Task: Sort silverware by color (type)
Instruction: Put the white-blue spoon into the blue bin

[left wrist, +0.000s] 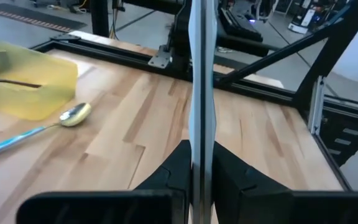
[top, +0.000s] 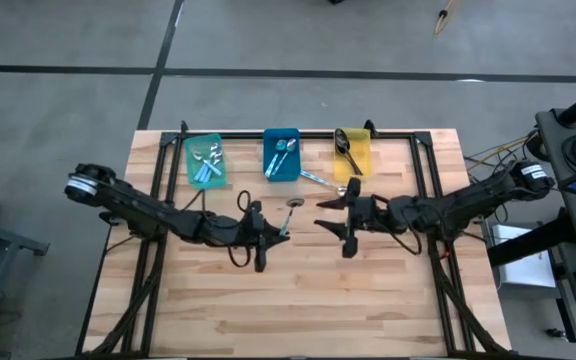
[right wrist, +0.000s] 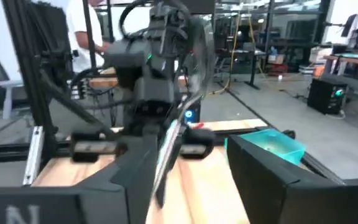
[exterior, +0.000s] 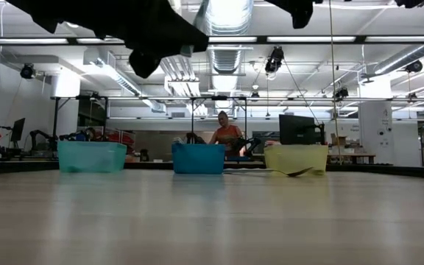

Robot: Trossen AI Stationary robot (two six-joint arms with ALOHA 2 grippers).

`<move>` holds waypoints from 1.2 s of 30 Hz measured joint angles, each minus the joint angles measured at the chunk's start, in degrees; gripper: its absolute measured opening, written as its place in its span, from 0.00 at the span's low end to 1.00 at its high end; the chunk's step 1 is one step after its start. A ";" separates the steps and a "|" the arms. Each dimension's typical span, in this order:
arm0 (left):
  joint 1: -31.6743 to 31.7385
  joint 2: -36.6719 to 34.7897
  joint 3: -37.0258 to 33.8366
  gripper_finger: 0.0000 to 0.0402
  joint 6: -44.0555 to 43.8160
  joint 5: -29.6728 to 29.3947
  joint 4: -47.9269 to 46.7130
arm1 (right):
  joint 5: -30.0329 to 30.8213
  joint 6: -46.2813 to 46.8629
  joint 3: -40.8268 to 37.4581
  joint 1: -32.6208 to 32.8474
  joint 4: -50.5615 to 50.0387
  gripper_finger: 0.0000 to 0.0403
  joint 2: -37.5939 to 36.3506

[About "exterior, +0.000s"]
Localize yellow plastic bin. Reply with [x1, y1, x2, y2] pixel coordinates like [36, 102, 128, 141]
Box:
[264, 144, 330, 176]

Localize white pillar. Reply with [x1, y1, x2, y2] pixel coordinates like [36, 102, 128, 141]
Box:
[358, 101, 394, 166]

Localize cardboard box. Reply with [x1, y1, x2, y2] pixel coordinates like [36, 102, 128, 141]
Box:
[330, 132, 360, 149]

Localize teal plastic bin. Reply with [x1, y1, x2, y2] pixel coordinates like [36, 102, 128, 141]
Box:
[57, 141, 127, 173]

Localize white ceiling pipes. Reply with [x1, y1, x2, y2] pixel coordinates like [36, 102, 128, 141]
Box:
[160, 54, 202, 96]

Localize white light strip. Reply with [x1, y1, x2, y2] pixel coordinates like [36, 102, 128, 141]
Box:
[0, 35, 424, 43]

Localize silver ribbed ceiling duct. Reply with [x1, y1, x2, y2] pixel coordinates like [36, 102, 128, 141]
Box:
[201, 0, 254, 74]

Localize black ceiling camera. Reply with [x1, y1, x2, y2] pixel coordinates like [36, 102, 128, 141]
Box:
[264, 46, 286, 74]
[20, 63, 37, 80]
[405, 59, 424, 74]
[333, 86, 350, 101]

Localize black computer monitor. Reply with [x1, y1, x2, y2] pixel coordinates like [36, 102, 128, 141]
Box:
[10, 117, 27, 144]
[278, 113, 326, 146]

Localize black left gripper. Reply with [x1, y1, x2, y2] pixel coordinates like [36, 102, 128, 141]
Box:
[64, 0, 210, 79]

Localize blue plastic bin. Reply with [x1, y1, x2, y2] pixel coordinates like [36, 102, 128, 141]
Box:
[171, 143, 227, 175]

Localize yellow cable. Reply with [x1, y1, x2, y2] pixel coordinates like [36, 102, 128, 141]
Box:
[328, 0, 342, 166]

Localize spoon with teal patterned handle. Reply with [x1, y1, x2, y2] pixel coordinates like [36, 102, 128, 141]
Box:
[222, 167, 314, 178]

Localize background work table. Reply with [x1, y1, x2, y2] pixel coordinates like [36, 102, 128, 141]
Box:
[328, 152, 378, 166]

